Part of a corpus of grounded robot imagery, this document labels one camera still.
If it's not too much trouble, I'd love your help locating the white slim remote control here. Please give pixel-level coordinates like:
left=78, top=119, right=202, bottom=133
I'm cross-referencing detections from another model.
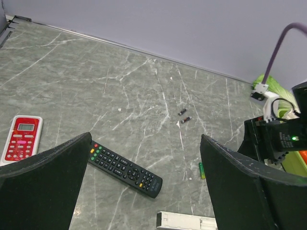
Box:
left=156, top=211, right=218, bottom=230

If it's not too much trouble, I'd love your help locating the napa cabbage on table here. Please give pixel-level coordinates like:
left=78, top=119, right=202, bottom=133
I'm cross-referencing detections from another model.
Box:
left=253, top=74, right=300, bottom=113

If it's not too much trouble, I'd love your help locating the red white AC remote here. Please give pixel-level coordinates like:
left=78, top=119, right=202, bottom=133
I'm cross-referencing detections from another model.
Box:
left=0, top=115, right=43, bottom=166

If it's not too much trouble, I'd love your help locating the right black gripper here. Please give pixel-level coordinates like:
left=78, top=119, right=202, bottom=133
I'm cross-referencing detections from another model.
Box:
left=237, top=117, right=307, bottom=164

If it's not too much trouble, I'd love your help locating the black TV remote control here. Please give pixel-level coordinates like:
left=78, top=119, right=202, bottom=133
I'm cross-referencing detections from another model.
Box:
left=88, top=141, right=163, bottom=198

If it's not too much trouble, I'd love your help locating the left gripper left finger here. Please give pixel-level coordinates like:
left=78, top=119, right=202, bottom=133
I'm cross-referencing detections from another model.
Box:
left=0, top=132, right=92, bottom=230

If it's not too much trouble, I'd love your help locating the green plastic basket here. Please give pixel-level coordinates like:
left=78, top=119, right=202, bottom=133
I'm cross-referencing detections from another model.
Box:
left=275, top=109, right=307, bottom=178

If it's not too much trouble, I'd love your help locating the black battery near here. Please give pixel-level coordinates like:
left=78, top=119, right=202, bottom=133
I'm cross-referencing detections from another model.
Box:
left=180, top=116, right=191, bottom=124

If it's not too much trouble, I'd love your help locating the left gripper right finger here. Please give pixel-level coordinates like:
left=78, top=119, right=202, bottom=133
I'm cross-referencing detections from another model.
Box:
left=200, top=135, right=307, bottom=230

